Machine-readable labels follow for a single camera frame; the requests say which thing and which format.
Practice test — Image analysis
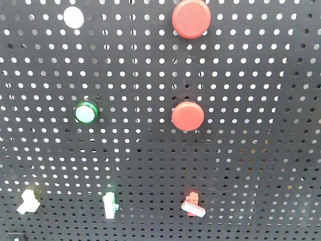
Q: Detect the small red mushroom button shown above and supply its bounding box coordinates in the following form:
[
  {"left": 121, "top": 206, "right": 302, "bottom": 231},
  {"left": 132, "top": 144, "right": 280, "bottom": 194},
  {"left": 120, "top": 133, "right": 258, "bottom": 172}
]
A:
[{"left": 172, "top": 101, "right": 205, "bottom": 131}]

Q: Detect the black perforated pegboard panel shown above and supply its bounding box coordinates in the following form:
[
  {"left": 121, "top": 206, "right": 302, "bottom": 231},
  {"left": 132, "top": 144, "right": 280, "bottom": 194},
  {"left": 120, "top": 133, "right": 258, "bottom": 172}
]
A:
[{"left": 1, "top": 1, "right": 320, "bottom": 240}]

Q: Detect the green illuminated push button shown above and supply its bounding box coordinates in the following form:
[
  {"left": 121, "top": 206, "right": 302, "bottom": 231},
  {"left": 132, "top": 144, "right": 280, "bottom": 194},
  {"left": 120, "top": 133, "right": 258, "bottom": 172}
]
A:
[{"left": 74, "top": 100, "right": 99, "bottom": 124}]

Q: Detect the large red mushroom button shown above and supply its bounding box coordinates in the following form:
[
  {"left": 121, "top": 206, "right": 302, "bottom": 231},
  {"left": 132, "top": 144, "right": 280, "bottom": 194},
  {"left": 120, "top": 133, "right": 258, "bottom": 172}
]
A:
[{"left": 172, "top": 0, "right": 211, "bottom": 39}]

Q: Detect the red white switch block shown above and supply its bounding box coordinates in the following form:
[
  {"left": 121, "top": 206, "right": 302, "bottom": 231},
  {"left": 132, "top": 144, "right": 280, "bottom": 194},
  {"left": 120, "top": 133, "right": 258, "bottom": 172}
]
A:
[{"left": 181, "top": 192, "right": 206, "bottom": 217}]

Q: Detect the white green switch block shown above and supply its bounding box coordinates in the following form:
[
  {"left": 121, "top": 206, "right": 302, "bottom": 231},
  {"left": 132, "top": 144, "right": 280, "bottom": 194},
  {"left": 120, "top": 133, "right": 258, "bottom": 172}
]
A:
[{"left": 102, "top": 192, "right": 119, "bottom": 219}]

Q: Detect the white yellow switch block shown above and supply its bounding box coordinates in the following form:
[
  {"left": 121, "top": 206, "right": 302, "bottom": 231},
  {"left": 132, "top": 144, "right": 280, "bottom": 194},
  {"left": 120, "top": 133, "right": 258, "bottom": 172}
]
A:
[{"left": 17, "top": 189, "right": 41, "bottom": 214}]

